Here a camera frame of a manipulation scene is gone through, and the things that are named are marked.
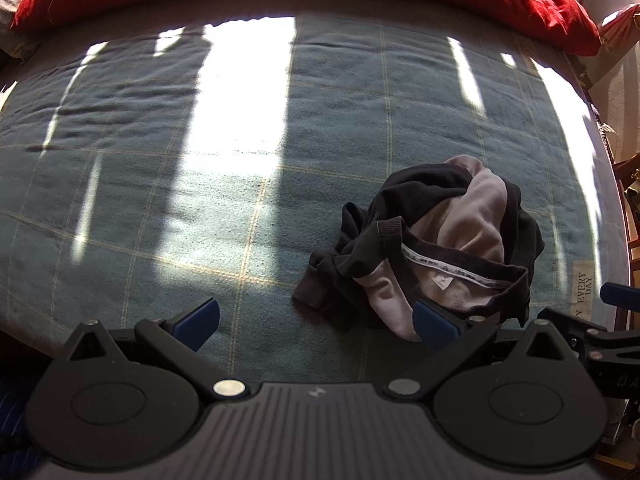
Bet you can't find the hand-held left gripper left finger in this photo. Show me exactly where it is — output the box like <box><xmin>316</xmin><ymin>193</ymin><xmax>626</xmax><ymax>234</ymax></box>
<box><xmin>69</xmin><ymin>297</ymin><xmax>247</xmax><ymax>401</ymax></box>

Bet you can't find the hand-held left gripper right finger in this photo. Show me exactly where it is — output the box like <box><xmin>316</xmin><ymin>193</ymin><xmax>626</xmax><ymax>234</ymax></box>
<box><xmin>384</xmin><ymin>300</ymin><xmax>583</xmax><ymax>400</ymax></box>

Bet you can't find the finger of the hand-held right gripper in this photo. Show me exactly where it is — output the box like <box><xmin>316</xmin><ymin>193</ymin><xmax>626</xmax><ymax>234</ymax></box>
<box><xmin>537</xmin><ymin>307</ymin><xmax>611</xmax><ymax>346</ymax></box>
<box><xmin>600</xmin><ymin>282</ymin><xmax>640</xmax><ymax>307</ymax></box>

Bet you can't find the grey and black raglan sweatshirt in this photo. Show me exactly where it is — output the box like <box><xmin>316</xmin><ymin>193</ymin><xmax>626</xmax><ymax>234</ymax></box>
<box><xmin>291</xmin><ymin>154</ymin><xmax>546</xmax><ymax>343</ymax></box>

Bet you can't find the green checked blanket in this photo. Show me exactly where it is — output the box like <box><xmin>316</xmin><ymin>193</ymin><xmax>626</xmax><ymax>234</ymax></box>
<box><xmin>0</xmin><ymin>12</ymin><xmax>631</xmax><ymax>396</ymax></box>

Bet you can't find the wooden chair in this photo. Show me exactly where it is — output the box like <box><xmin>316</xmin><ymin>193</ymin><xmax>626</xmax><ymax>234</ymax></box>
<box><xmin>612</xmin><ymin>155</ymin><xmax>640</xmax><ymax>331</ymax></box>

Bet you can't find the blue striped cloth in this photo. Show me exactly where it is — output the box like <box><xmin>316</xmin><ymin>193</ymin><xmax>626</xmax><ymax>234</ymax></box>
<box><xmin>0</xmin><ymin>340</ymin><xmax>51</xmax><ymax>480</ymax></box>

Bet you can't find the orange curtain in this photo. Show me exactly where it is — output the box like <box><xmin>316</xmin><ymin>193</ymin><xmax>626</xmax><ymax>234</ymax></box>
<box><xmin>597</xmin><ymin>4</ymin><xmax>640</xmax><ymax>53</ymax></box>

